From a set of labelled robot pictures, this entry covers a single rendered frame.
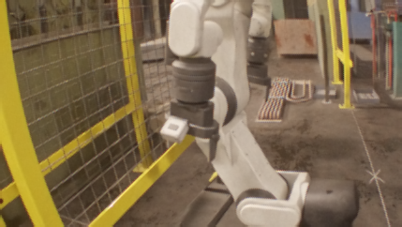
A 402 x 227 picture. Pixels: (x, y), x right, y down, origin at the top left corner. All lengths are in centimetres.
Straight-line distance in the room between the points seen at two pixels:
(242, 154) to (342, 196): 34
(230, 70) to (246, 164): 26
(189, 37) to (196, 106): 15
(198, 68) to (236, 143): 32
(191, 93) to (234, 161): 33
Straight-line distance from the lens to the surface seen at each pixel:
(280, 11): 1174
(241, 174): 88
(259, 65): 102
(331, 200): 87
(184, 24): 56
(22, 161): 55
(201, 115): 62
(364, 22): 841
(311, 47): 540
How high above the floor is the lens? 84
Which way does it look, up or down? 18 degrees down
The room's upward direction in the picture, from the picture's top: 7 degrees counter-clockwise
